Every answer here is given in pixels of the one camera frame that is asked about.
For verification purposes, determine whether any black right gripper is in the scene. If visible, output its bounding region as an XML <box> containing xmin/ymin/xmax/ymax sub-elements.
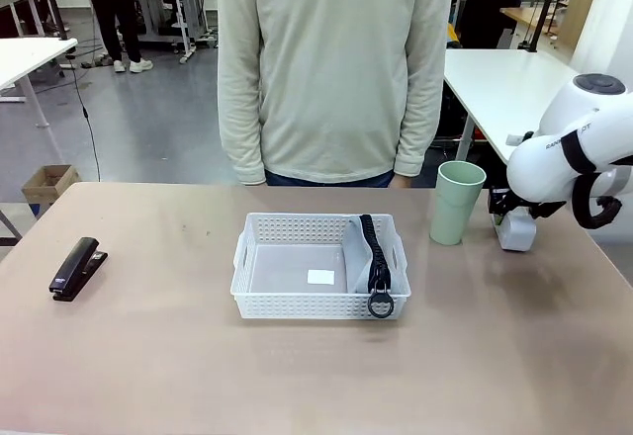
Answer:
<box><xmin>488</xmin><ymin>186</ymin><xmax>518</xmax><ymax>218</ymax></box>

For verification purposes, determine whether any white rounded box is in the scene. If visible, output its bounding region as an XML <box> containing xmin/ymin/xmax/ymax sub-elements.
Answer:
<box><xmin>493</xmin><ymin>209</ymin><xmax>538</xmax><ymax>252</ymax></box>

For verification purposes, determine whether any black stapler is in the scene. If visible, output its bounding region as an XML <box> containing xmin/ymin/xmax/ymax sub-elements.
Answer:
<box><xmin>47</xmin><ymin>236</ymin><xmax>110</xmax><ymax>303</ymax></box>

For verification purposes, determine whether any person's left forearm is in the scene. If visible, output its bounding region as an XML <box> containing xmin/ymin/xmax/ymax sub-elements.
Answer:
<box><xmin>393</xmin><ymin>78</ymin><xmax>447</xmax><ymax>179</ymax></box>

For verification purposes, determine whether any person's right forearm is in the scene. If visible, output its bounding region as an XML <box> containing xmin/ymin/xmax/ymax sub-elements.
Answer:
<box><xmin>217</xmin><ymin>78</ymin><xmax>269</xmax><ymax>187</ymax></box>

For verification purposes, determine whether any white perforated plastic basket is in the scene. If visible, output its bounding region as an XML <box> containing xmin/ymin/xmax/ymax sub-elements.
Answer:
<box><xmin>229</xmin><ymin>212</ymin><xmax>412</xmax><ymax>320</ymax></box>

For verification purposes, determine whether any pale green plastic cup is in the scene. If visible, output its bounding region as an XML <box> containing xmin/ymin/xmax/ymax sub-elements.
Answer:
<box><xmin>428</xmin><ymin>160</ymin><xmax>489</xmax><ymax>247</ymax></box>

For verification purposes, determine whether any large white table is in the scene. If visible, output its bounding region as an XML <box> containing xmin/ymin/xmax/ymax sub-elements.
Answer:
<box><xmin>441</xmin><ymin>47</ymin><xmax>592</xmax><ymax>165</ymax></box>

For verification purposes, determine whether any grey pouch with black zipper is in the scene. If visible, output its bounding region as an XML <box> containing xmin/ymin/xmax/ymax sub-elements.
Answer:
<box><xmin>343</xmin><ymin>214</ymin><xmax>397</xmax><ymax>318</ymax></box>

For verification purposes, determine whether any wooden top table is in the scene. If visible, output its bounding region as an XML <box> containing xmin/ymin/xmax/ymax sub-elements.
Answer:
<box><xmin>499</xmin><ymin>6</ymin><xmax>581</xmax><ymax>48</ymax></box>

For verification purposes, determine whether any person in black clothes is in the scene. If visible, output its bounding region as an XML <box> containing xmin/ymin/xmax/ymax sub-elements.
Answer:
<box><xmin>457</xmin><ymin>0</ymin><xmax>528</xmax><ymax>50</ymax></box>
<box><xmin>78</xmin><ymin>0</ymin><xmax>155</xmax><ymax>74</ymax></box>

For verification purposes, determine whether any black clamp pole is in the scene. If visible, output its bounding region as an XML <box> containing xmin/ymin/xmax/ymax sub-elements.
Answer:
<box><xmin>524</xmin><ymin>0</ymin><xmax>564</xmax><ymax>54</ymax></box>
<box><xmin>37</xmin><ymin>0</ymin><xmax>70</xmax><ymax>42</ymax></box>

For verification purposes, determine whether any tall tan cardboard panel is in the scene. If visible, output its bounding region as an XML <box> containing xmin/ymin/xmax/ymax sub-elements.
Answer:
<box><xmin>571</xmin><ymin>0</ymin><xmax>605</xmax><ymax>63</ymax></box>

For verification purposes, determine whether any person in cream sweater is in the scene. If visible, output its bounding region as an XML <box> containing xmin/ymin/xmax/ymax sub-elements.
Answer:
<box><xmin>216</xmin><ymin>0</ymin><xmax>454</xmax><ymax>189</ymax></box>

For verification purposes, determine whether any grey-framed equipment desk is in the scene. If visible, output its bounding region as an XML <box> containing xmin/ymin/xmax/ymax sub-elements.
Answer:
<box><xmin>134</xmin><ymin>0</ymin><xmax>220</xmax><ymax>64</ymax></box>

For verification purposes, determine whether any small open cardboard box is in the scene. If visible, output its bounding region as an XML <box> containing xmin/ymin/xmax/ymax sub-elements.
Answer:
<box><xmin>21</xmin><ymin>164</ymin><xmax>83</xmax><ymax>205</ymax></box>

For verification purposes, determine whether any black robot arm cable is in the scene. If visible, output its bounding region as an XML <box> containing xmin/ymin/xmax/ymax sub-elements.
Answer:
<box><xmin>571</xmin><ymin>171</ymin><xmax>622</xmax><ymax>231</ymax></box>

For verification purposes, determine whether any thin black floor cable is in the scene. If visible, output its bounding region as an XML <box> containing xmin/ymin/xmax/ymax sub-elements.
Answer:
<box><xmin>68</xmin><ymin>53</ymin><xmax>102</xmax><ymax>183</ymax></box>

